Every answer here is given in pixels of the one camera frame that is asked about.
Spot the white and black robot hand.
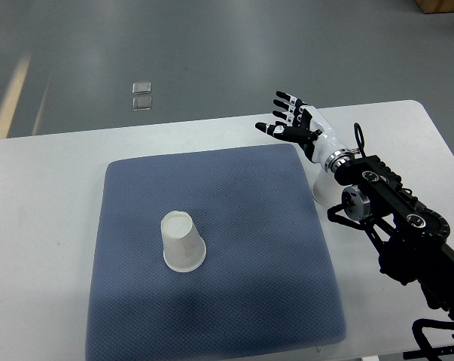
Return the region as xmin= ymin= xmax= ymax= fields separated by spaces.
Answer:
xmin=255 ymin=91 xmax=355 ymax=174

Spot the white paper cup on mat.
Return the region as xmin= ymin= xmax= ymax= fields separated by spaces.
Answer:
xmin=160 ymin=211 xmax=206 ymax=273

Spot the wooden furniture corner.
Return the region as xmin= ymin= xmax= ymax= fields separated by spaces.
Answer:
xmin=415 ymin=0 xmax=454 ymax=14

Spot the blue textured mat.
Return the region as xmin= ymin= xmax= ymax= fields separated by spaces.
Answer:
xmin=86 ymin=144 xmax=346 ymax=360

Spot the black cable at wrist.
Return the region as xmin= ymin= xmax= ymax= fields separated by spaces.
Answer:
xmin=352 ymin=122 xmax=365 ymax=156

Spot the white paper cup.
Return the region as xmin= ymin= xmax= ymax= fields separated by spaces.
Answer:
xmin=312 ymin=169 xmax=343 ymax=207
xmin=160 ymin=211 xmax=206 ymax=273

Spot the upper metal floor plate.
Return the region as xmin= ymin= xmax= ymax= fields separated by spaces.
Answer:
xmin=132 ymin=80 xmax=151 ymax=94

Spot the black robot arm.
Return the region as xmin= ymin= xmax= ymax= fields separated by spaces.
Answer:
xmin=328 ymin=156 xmax=454 ymax=360

